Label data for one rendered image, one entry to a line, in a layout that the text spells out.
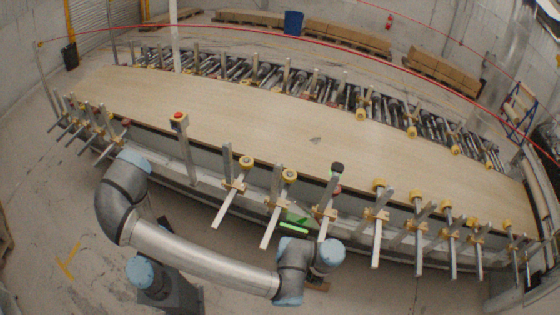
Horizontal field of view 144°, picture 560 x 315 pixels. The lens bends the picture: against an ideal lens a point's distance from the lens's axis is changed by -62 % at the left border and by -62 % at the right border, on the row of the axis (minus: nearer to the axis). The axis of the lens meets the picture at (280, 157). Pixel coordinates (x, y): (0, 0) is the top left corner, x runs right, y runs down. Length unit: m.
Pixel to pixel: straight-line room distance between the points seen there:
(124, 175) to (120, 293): 1.63
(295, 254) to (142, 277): 0.70
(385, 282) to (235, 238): 1.38
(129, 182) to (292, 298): 0.54
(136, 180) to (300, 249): 0.52
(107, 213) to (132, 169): 0.14
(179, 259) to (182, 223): 1.59
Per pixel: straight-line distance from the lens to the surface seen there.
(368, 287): 2.12
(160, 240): 0.60
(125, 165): 0.67
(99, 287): 2.32
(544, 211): 2.76
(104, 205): 0.62
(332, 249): 0.76
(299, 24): 6.52
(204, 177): 1.62
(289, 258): 0.73
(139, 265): 1.15
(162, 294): 1.32
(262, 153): 1.36
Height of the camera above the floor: 1.87
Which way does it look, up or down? 46 degrees down
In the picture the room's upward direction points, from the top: 9 degrees clockwise
